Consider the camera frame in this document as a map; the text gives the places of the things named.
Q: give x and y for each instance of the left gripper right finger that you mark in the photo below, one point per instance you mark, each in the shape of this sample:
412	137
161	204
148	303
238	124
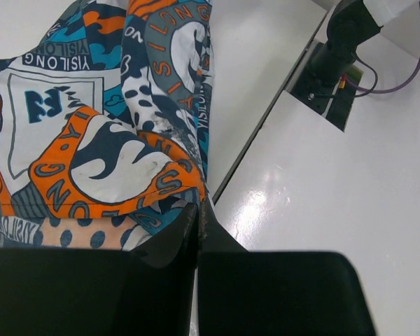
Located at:
241	292

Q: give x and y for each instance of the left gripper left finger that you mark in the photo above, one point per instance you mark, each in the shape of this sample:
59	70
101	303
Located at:
145	291

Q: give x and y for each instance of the colourful patterned shorts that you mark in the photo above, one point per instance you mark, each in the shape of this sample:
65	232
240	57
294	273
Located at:
104	125

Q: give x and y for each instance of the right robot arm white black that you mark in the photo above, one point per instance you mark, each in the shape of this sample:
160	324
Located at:
351	24

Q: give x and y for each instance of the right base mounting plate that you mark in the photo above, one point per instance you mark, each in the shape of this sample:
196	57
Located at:
333	102

